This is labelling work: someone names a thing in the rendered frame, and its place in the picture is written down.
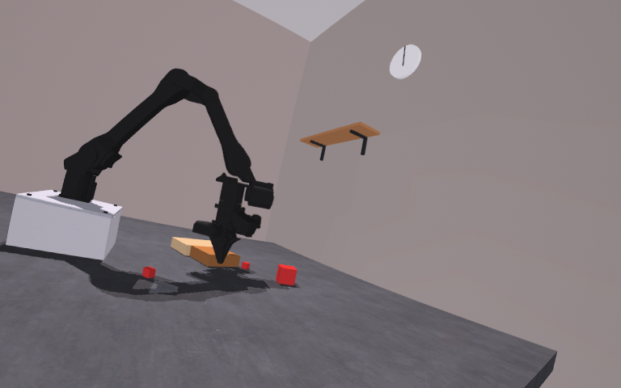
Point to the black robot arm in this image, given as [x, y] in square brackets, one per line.
[102, 152]

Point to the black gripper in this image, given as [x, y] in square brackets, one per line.
[222, 237]

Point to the beige rectangular block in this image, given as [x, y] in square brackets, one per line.
[183, 245]

